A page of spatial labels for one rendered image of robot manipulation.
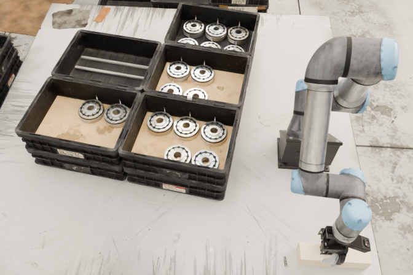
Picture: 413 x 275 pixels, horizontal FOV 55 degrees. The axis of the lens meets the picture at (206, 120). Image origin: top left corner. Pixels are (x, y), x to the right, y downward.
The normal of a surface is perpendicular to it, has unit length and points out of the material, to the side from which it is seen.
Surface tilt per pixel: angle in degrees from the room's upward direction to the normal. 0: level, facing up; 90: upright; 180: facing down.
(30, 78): 0
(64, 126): 0
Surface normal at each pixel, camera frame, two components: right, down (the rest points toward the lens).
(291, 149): -0.07, 0.79
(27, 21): 0.00, -0.61
